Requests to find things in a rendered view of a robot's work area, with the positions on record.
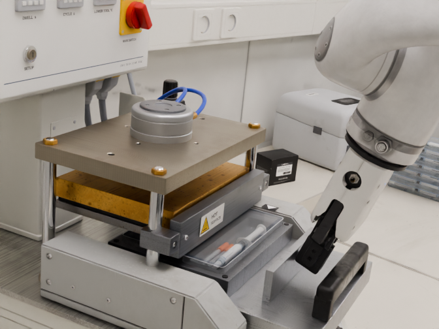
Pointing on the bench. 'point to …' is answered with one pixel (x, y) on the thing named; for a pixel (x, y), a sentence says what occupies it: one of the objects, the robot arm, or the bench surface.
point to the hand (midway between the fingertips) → (314, 252)
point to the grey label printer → (314, 125)
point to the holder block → (268, 252)
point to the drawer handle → (339, 280)
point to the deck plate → (21, 243)
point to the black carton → (277, 165)
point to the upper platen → (136, 196)
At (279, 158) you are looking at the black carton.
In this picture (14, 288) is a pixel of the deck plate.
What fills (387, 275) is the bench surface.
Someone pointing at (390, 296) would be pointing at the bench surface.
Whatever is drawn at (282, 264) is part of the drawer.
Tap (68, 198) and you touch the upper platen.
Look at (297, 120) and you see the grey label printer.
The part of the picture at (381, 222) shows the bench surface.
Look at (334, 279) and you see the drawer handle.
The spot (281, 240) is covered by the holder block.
